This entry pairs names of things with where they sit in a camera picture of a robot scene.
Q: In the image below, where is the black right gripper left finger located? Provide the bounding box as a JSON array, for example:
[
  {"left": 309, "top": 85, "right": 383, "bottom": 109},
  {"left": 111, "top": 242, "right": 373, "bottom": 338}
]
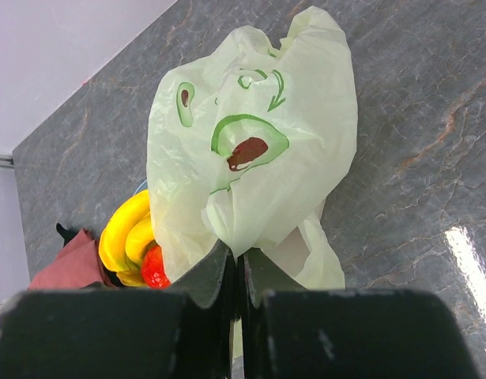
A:
[{"left": 0, "top": 242, "right": 235, "bottom": 378}]

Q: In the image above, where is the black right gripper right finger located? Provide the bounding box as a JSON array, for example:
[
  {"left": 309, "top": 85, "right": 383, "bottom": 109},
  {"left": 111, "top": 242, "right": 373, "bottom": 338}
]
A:
[{"left": 242, "top": 249, "right": 479, "bottom": 378}]

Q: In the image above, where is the yellow banana bunch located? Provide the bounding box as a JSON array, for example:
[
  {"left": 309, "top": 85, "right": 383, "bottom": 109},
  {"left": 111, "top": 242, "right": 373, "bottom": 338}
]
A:
[{"left": 98, "top": 189, "right": 150, "bottom": 287}]

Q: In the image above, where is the green avocado print plastic bag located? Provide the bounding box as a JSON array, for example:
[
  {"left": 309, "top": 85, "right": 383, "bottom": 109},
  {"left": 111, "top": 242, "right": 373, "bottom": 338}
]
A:
[{"left": 145, "top": 6, "right": 359, "bottom": 291}]

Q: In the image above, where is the red apple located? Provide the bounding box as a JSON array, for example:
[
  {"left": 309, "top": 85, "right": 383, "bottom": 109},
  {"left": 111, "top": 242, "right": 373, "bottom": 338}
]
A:
[{"left": 141, "top": 246, "right": 171, "bottom": 289}]

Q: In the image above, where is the red folded t-shirt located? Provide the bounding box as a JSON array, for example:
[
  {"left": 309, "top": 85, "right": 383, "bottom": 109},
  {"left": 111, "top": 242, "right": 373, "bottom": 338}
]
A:
[{"left": 28, "top": 229, "right": 115, "bottom": 290}]

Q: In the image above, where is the blue plate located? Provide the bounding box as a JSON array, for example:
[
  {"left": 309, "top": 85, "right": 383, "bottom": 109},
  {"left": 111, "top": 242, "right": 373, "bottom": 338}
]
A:
[{"left": 133, "top": 180, "right": 148, "bottom": 196}]

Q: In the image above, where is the black cloth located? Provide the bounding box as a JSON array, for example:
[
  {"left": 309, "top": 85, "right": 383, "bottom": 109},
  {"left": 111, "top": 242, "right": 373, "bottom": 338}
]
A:
[{"left": 55, "top": 223, "right": 91, "bottom": 246}]

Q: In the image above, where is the left aluminium frame post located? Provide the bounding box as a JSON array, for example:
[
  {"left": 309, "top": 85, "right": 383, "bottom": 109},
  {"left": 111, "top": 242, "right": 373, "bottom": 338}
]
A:
[{"left": 0, "top": 154, "right": 13, "bottom": 167}]

